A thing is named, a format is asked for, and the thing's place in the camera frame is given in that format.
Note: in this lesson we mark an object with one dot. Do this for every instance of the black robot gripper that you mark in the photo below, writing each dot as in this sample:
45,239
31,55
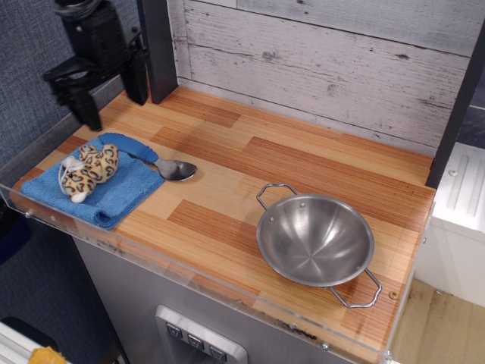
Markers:
101,47

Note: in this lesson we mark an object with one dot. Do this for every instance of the leopard print plush toy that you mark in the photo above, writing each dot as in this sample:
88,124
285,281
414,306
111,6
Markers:
78,177

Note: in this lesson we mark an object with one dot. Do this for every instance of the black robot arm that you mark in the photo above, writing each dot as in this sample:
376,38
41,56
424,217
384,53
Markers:
102,51

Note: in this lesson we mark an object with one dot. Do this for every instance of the blue folded cloth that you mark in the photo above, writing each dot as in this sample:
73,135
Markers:
110,202

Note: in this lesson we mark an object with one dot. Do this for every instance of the silver cabinet with button panel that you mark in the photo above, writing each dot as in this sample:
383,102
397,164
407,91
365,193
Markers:
164,312

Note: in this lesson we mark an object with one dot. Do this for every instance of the yellow object at bottom left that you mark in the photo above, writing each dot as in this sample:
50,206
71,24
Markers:
46,355

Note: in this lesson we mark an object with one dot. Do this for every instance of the white grooved side cabinet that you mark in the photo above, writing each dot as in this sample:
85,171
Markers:
451,258

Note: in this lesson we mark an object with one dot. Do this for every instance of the dark left vertical post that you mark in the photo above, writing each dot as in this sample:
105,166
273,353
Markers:
156,33

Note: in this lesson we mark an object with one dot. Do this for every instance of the dark vertical post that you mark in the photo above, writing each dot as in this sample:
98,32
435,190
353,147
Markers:
456,27
156,33

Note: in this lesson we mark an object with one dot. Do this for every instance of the blue handled metal spoon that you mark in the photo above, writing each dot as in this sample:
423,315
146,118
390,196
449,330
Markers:
172,170

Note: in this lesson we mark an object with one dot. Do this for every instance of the stainless steel two-handled pot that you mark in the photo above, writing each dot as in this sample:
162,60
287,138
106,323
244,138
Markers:
315,240

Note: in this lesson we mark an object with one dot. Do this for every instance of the dark right vertical post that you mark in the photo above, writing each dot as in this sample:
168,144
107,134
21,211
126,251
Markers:
456,27

